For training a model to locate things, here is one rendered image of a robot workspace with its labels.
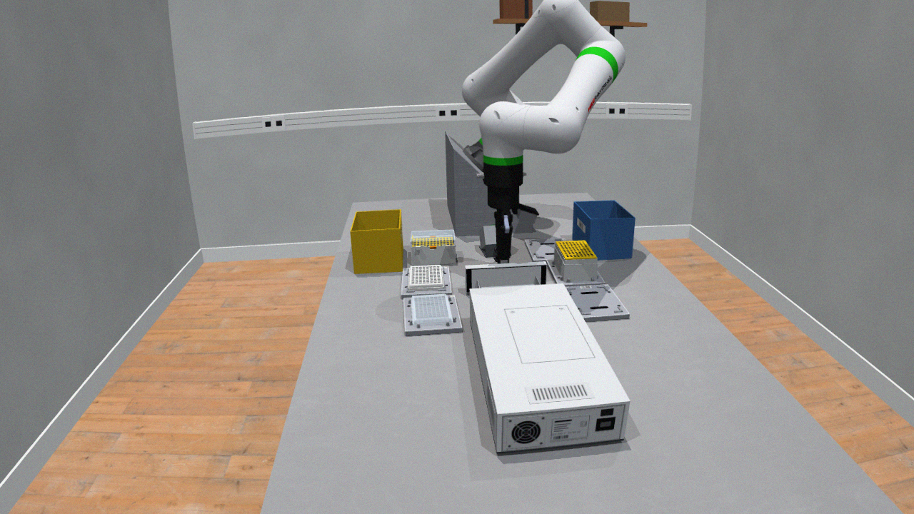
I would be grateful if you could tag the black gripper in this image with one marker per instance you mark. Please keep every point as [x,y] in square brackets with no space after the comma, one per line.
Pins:
[503,199]

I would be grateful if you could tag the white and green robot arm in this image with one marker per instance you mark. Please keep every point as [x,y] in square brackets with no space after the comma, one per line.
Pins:
[507,128]

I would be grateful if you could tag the blue bin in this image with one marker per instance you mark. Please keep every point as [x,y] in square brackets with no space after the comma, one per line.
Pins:
[610,237]

